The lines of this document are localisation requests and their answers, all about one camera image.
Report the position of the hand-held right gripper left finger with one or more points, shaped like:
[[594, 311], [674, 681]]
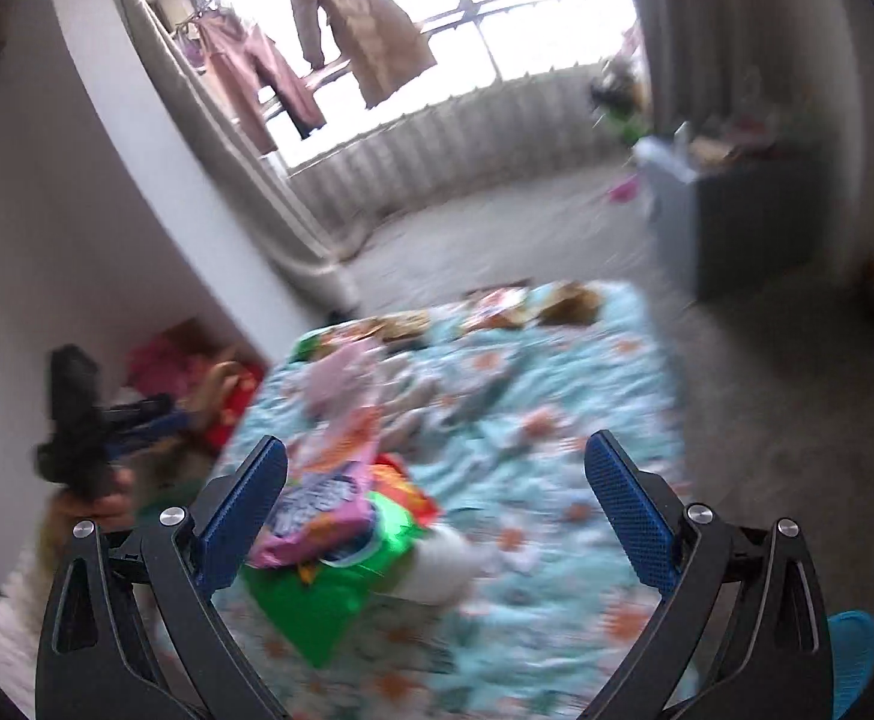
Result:
[[238, 517]]

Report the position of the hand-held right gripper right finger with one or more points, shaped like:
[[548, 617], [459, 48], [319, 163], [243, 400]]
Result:
[[632, 510]]

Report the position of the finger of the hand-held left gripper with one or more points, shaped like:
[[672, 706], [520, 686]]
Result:
[[144, 436], [137, 410]]

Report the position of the pink purple snack packet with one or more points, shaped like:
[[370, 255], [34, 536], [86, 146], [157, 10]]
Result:
[[317, 510]]

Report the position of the orange snack packet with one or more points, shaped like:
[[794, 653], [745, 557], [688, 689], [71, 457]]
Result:
[[336, 435]]

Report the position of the white paper cup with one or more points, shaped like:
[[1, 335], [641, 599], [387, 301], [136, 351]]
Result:
[[444, 562]]

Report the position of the blue plastic mesh basket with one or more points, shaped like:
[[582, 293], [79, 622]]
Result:
[[853, 652]]

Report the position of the person's left hand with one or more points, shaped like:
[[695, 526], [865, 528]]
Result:
[[110, 502]]

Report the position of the pink cloth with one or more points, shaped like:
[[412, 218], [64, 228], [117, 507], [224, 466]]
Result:
[[159, 367]]

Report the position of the red cloth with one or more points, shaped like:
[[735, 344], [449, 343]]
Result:
[[231, 409]]

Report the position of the teal floral blanket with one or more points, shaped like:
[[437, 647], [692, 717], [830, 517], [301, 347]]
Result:
[[527, 405]]

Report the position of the pale pink snack packet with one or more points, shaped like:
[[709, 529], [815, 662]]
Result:
[[339, 379]]

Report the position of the small green snack packet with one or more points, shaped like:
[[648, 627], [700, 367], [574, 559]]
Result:
[[309, 345]]

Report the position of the brown crumpled bag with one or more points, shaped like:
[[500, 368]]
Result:
[[568, 304]]

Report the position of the white printed snack packet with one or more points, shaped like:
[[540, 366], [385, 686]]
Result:
[[497, 307]]

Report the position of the yellow green snack packet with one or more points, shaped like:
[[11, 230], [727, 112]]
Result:
[[399, 326]]

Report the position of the grey cabinet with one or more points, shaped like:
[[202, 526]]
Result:
[[745, 225]]

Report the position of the pink dustpan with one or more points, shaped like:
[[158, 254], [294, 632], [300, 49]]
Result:
[[624, 187]]

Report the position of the pink hanging pants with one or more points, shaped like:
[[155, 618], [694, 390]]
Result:
[[249, 67]]

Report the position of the white bottle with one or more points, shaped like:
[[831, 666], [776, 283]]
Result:
[[681, 139]]

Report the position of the balcony railing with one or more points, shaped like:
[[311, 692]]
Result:
[[422, 150]]

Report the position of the black green device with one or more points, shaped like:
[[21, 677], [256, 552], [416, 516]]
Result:
[[613, 101]]

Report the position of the beige hanging coat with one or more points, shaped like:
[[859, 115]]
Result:
[[354, 22]]

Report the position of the grey curtain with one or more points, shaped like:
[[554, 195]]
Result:
[[677, 37]]

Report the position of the window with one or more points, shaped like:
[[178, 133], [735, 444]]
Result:
[[527, 15]]

